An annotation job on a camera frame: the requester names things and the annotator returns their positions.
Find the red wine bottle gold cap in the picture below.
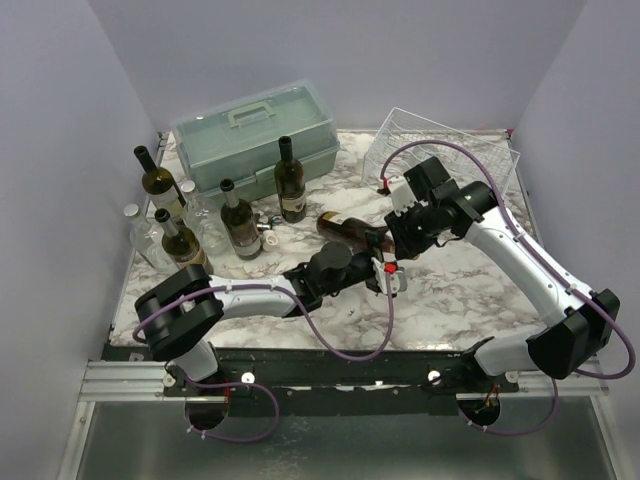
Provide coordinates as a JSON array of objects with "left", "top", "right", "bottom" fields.
[{"left": 316, "top": 211, "right": 395, "bottom": 254}]

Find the white wire wine rack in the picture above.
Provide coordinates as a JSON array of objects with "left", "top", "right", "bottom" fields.
[{"left": 361, "top": 107, "right": 520, "bottom": 194}]

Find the green bottle cream label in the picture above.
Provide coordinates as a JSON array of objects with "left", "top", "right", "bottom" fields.
[{"left": 274, "top": 136, "right": 307, "bottom": 223}]

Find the green bottle silver neck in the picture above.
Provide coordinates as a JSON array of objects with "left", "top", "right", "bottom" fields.
[{"left": 220, "top": 178, "right": 262, "bottom": 260}]

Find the clear bottle white cap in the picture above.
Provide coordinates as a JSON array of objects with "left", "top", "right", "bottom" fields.
[{"left": 180, "top": 180, "right": 229, "bottom": 257}]

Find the dark bottle tan label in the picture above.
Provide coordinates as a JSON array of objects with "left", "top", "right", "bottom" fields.
[{"left": 154, "top": 208, "right": 214, "bottom": 274}]

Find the clear bottle silver cap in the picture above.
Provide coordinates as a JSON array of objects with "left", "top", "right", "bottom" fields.
[{"left": 123, "top": 204, "right": 176, "bottom": 274}]

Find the green wine bottle white label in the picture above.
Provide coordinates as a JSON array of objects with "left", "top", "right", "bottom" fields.
[{"left": 133, "top": 145, "right": 186, "bottom": 223}]

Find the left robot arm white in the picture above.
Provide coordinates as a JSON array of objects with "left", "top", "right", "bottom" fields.
[{"left": 133, "top": 242, "right": 406, "bottom": 395}]

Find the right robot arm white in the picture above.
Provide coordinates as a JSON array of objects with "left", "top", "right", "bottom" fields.
[{"left": 385, "top": 156, "right": 620, "bottom": 392}]

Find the green plastic toolbox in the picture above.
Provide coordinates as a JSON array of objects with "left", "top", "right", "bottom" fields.
[{"left": 171, "top": 79, "right": 340, "bottom": 203}]

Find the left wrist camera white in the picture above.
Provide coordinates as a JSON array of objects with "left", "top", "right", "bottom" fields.
[{"left": 381, "top": 262, "right": 407, "bottom": 295}]

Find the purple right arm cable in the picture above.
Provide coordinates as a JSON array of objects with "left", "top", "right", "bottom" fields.
[{"left": 379, "top": 139, "right": 632, "bottom": 436}]

